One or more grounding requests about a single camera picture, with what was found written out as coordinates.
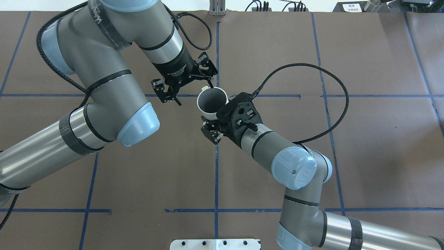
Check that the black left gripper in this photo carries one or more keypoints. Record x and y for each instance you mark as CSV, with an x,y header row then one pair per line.
x,y
175,68

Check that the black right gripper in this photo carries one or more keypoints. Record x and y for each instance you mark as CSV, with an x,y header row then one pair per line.
x,y
210,131

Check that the white ribbed HOME mug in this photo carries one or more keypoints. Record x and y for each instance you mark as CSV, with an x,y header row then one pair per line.
x,y
210,100

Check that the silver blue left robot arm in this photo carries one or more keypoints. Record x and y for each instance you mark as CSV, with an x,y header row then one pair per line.
x,y
82,45

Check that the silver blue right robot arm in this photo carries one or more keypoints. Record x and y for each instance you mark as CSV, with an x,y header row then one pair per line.
x,y
303,225

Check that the black equipment box with label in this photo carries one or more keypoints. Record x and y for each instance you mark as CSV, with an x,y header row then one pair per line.
x,y
369,6

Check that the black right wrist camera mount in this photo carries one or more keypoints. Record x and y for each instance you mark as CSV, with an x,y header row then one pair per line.
x,y
241,107

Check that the grey aluminium frame post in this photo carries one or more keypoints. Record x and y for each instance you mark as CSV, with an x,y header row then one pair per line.
x,y
217,8

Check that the black cable hub left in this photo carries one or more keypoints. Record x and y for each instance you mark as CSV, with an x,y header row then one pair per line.
x,y
258,6

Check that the black cable hub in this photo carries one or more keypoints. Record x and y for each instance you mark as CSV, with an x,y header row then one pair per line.
x,y
258,6
298,6

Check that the white pedestal base plate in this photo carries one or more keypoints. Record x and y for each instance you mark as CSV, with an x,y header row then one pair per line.
x,y
216,244

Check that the black cable hub right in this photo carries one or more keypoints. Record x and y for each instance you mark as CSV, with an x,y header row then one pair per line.
x,y
298,6

